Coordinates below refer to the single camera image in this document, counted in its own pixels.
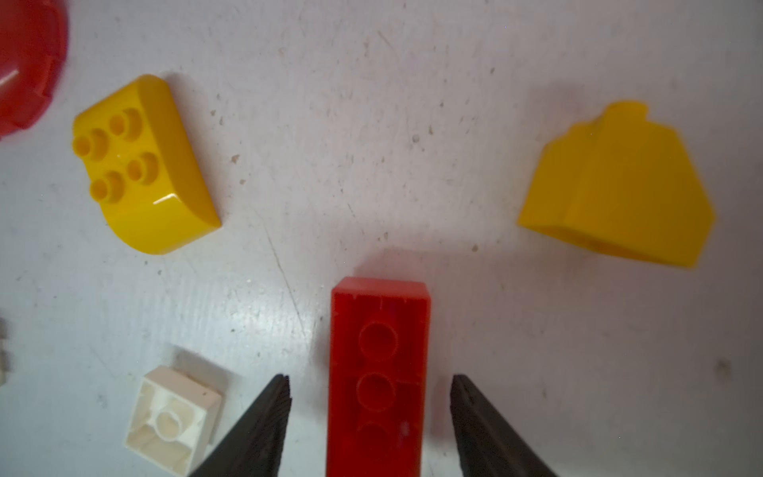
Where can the cream lego front middle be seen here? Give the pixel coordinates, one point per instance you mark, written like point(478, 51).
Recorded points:
point(173, 421)

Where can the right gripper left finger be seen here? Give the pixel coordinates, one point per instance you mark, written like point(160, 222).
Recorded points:
point(254, 446)

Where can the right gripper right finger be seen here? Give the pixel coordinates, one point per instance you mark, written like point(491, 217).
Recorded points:
point(487, 445)

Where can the yellow small lego lower right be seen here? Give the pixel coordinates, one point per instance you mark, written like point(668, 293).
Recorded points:
point(621, 185)

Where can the red arch lego piece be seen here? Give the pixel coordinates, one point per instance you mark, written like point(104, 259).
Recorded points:
point(34, 48)

